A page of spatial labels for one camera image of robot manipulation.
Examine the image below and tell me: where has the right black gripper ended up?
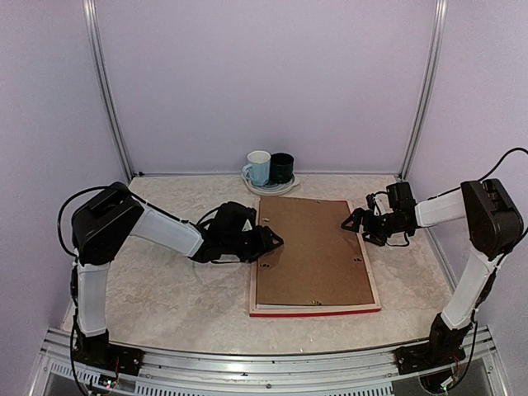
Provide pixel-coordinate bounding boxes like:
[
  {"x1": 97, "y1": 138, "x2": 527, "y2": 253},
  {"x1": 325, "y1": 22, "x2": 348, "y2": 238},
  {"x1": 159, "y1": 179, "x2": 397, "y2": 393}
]
[{"x1": 341, "y1": 207, "x2": 405, "y2": 246}]

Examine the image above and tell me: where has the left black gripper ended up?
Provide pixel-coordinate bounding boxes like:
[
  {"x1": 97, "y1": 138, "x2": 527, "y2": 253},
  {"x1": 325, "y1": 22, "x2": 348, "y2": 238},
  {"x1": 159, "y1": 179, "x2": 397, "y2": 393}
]
[{"x1": 224, "y1": 226, "x2": 285, "y2": 263}]

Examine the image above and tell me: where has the brown backing board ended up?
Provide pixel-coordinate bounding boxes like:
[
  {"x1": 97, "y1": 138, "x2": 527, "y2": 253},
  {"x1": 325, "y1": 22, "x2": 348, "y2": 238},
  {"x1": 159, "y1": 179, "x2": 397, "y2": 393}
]
[{"x1": 254, "y1": 197, "x2": 375, "y2": 307}]

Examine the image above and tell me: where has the red and wood picture frame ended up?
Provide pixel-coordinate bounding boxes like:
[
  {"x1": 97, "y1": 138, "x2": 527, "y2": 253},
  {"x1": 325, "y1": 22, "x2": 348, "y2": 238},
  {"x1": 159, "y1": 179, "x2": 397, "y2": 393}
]
[{"x1": 248, "y1": 196, "x2": 383, "y2": 318}]

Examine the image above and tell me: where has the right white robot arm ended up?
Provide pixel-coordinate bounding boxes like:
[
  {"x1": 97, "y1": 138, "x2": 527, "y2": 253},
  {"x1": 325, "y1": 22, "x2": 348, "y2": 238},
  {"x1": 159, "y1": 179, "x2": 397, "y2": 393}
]
[{"x1": 341, "y1": 178, "x2": 525, "y2": 331}]

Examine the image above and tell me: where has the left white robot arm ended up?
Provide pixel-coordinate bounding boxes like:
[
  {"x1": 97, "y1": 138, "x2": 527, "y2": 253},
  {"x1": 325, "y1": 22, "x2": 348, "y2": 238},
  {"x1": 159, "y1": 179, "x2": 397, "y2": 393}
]
[{"x1": 71, "y1": 182, "x2": 284, "y2": 367}]

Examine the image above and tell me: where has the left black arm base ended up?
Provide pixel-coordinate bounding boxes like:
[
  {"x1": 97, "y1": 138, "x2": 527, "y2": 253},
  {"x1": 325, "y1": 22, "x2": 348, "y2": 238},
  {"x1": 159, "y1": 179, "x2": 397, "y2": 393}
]
[{"x1": 73, "y1": 331, "x2": 144, "y2": 376}]

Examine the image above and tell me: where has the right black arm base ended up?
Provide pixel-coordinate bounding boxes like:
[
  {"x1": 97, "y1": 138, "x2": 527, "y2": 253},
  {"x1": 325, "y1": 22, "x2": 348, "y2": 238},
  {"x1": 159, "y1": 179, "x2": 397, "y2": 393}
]
[{"x1": 394, "y1": 314, "x2": 473, "y2": 375}]

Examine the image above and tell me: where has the white plate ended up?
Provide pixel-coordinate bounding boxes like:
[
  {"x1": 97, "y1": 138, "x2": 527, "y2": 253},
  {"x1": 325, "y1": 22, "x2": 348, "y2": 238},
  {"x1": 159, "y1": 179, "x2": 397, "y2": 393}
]
[{"x1": 241, "y1": 172, "x2": 300, "y2": 196}]

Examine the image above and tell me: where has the light blue mug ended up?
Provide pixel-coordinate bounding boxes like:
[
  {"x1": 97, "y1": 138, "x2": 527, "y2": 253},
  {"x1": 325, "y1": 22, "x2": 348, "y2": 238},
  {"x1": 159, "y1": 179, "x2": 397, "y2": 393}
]
[{"x1": 242, "y1": 150, "x2": 271, "y2": 186}]

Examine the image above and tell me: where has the dark green mug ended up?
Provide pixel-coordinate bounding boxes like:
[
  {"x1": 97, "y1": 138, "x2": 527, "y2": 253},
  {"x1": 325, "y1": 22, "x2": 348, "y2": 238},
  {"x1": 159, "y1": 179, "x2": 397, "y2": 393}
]
[{"x1": 270, "y1": 153, "x2": 295, "y2": 184}]

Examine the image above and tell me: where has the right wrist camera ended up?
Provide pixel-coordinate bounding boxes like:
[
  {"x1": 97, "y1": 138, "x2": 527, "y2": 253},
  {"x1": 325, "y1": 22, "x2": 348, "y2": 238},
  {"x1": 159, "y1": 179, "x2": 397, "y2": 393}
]
[{"x1": 365, "y1": 193, "x2": 382, "y2": 215}]

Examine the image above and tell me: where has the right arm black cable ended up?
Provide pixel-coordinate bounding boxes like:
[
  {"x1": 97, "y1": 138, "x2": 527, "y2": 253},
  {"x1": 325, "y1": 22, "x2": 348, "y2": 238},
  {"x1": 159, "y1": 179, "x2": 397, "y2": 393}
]
[{"x1": 478, "y1": 147, "x2": 528, "y2": 182}]

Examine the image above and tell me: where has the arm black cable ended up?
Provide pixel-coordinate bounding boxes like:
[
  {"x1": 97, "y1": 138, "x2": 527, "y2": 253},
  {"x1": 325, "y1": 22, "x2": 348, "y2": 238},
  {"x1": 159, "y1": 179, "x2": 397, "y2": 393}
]
[
  {"x1": 56, "y1": 186, "x2": 112, "y2": 259},
  {"x1": 478, "y1": 147, "x2": 528, "y2": 182}
]

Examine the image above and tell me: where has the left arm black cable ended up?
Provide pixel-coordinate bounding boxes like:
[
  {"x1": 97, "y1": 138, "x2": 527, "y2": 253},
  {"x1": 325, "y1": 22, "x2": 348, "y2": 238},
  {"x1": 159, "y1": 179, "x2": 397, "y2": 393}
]
[{"x1": 56, "y1": 186, "x2": 112, "y2": 259}]

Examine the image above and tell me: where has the right aluminium corner post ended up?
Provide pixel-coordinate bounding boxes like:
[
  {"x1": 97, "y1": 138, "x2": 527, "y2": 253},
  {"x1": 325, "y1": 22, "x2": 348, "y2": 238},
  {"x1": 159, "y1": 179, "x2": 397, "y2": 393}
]
[{"x1": 398, "y1": 0, "x2": 448, "y2": 180}]

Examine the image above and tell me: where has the aluminium corner post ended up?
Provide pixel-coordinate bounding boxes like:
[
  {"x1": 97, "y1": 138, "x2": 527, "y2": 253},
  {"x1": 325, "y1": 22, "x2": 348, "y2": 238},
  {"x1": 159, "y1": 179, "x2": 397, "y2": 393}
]
[
  {"x1": 82, "y1": 0, "x2": 134, "y2": 182},
  {"x1": 398, "y1": 0, "x2": 448, "y2": 180}
]

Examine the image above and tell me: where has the left aluminium corner post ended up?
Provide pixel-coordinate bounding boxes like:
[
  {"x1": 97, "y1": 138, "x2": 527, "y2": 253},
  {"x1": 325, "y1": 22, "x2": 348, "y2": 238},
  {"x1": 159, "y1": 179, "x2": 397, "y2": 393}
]
[{"x1": 82, "y1": 0, "x2": 134, "y2": 182}]

